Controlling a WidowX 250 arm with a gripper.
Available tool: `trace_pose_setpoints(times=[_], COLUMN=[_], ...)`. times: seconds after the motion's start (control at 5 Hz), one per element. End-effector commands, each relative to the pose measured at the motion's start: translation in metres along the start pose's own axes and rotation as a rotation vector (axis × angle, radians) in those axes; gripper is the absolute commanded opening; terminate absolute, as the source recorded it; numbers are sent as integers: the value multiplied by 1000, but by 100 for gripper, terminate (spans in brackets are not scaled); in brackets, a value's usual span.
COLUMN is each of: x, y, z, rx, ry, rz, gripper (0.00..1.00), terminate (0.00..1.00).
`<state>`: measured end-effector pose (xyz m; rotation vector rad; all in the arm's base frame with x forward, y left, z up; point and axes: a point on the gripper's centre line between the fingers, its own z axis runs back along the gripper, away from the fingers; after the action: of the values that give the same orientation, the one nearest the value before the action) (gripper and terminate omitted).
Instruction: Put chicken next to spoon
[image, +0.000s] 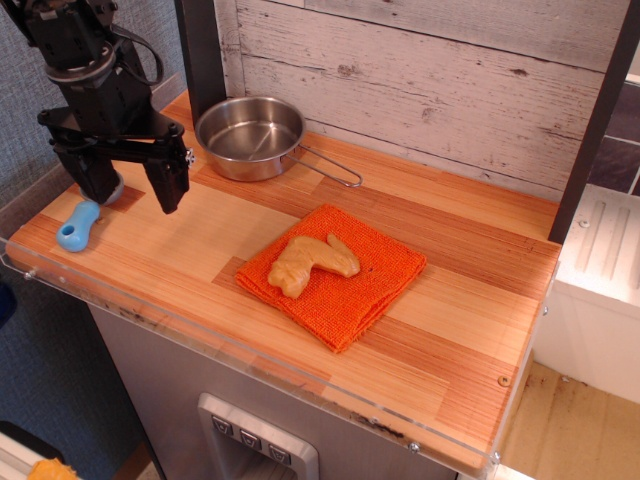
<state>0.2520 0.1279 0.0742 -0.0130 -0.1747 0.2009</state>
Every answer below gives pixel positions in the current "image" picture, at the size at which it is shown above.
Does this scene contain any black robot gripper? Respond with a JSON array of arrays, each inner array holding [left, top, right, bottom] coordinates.
[[38, 45, 193, 214]]

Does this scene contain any tan toy chicken piece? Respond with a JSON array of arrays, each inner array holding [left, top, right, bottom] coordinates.
[[267, 233, 360, 299]]

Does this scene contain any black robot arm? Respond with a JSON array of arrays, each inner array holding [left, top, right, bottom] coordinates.
[[2, 1, 193, 214]]

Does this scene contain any stainless steel pot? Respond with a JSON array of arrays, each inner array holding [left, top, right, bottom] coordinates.
[[194, 96, 363, 188]]

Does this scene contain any orange knitted cloth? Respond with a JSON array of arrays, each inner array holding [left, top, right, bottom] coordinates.
[[236, 204, 426, 352]]

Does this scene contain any grey toy fridge cabinet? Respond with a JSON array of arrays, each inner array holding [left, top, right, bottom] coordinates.
[[90, 307, 457, 479]]

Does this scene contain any clear acrylic edge guard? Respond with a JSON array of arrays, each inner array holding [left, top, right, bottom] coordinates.
[[1, 240, 499, 479]]

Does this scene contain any silver dispenser panel with buttons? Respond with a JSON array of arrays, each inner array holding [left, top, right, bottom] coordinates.
[[198, 393, 320, 479]]

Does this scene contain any yellow object at corner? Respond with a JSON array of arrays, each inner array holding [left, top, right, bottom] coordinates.
[[26, 459, 79, 480]]

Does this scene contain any white toy sink unit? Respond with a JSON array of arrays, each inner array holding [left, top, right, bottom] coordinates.
[[533, 185, 639, 402]]

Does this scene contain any blue handled grey spoon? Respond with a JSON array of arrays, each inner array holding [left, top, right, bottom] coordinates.
[[56, 172, 124, 253]]

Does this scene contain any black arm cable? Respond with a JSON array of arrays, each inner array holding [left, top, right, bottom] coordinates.
[[110, 24, 165, 87]]

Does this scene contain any dark left post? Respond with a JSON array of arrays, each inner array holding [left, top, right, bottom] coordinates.
[[174, 0, 227, 124]]

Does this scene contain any dark post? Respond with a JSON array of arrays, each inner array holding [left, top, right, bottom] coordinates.
[[548, 0, 639, 244], [174, 0, 227, 124]]

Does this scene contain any dark right post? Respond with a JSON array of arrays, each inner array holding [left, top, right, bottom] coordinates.
[[548, 0, 639, 244]]

